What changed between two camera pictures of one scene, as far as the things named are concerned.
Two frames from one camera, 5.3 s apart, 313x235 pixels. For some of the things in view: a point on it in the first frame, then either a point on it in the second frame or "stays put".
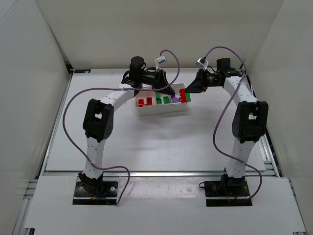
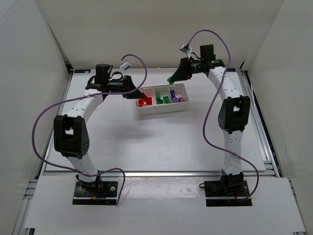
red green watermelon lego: (141, 103) stays put
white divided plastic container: (148, 103) stays put
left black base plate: (109, 189) stays put
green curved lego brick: (159, 101) stays put
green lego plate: (166, 100) stays put
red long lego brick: (183, 96) -> (148, 100)
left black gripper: (160, 80) -> (128, 85)
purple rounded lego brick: (175, 100) stays put
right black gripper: (202, 80) -> (184, 69)
